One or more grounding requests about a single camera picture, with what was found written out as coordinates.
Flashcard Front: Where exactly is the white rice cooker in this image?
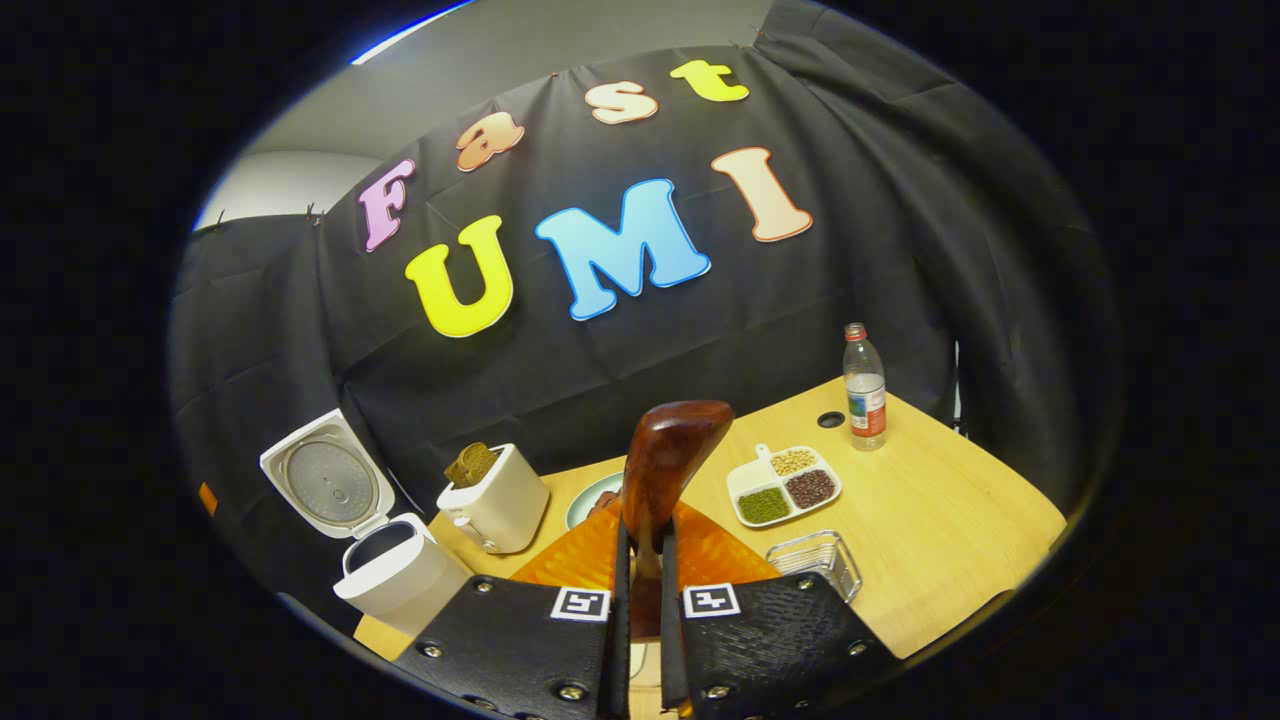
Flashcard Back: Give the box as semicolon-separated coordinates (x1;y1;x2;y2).
258;408;473;636

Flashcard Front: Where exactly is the white toaster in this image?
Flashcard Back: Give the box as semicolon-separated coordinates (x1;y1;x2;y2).
437;443;551;556

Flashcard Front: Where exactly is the dark red bean heap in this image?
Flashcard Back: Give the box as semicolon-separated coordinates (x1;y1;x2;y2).
785;469;837;509

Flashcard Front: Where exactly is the brown toast slice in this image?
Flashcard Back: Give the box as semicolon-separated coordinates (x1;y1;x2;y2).
445;442;498;489

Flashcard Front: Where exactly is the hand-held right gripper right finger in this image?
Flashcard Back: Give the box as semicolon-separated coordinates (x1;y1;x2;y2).
660;500;901;720

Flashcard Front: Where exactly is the clear wire chopstick holder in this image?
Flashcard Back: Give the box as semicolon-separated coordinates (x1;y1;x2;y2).
766;530;863;603

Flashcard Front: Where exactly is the pale green plate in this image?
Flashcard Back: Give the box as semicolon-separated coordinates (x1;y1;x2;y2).
565;472;626;531

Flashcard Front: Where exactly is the brown wooden spoon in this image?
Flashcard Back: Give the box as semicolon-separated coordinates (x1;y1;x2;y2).
620;400;736;641

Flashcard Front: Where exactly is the white divided grain dish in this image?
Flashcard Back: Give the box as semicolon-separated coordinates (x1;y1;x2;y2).
726;443;843;528

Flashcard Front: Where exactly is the clear plastic water bottle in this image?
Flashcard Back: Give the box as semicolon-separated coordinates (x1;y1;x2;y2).
842;322;889;452

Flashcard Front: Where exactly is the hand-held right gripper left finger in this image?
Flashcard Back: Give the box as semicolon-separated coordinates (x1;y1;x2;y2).
395;500;633;720

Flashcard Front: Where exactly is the green mung bean heap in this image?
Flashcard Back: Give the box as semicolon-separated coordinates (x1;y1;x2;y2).
738;486;791;524

